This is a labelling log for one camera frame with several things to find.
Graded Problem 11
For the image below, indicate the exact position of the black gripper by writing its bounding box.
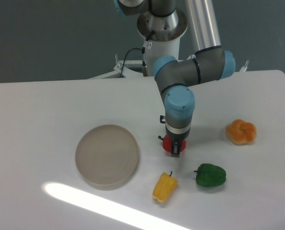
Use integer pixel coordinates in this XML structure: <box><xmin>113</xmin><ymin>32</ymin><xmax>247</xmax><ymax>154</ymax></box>
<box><xmin>166</xmin><ymin>128</ymin><xmax>190</xmax><ymax>158</ymax></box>

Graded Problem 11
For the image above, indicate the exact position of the red toy bell pepper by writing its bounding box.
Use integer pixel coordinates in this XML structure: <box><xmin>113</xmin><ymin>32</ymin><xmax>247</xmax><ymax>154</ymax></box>
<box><xmin>158</xmin><ymin>135</ymin><xmax>186</xmax><ymax>152</ymax></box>

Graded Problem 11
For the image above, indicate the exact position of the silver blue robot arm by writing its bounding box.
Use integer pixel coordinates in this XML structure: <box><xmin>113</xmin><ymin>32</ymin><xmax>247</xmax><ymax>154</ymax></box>
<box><xmin>114</xmin><ymin>0</ymin><xmax>235</xmax><ymax>157</ymax></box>

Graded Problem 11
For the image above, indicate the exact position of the yellow toy bell pepper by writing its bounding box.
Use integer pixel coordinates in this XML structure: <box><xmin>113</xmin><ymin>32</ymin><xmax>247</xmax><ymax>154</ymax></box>
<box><xmin>152</xmin><ymin>171</ymin><xmax>178</xmax><ymax>203</ymax></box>

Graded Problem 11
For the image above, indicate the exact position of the green toy bell pepper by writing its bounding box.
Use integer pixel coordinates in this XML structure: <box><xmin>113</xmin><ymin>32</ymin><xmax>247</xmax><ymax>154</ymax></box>
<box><xmin>194</xmin><ymin>163</ymin><xmax>226</xmax><ymax>187</ymax></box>

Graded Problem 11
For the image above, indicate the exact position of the orange knotted bread roll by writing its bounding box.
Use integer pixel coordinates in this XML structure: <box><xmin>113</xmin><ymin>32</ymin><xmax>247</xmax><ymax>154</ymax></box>
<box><xmin>226</xmin><ymin>119</ymin><xmax>257</xmax><ymax>145</ymax></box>

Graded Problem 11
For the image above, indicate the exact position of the beige round plate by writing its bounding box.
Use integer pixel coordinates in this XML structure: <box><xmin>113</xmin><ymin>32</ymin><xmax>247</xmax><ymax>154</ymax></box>
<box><xmin>75</xmin><ymin>125</ymin><xmax>140</xmax><ymax>190</ymax></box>

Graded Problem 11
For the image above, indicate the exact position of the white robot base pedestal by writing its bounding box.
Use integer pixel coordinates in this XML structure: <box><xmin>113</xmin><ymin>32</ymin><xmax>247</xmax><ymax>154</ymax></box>
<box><xmin>94</xmin><ymin>38</ymin><xmax>180</xmax><ymax>79</ymax></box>

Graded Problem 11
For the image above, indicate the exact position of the black cable with connector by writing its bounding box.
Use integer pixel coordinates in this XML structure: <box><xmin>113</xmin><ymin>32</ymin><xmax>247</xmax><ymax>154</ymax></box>
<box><xmin>119</xmin><ymin>28</ymin><xmax>156</xmax><ymax>79</ymax></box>

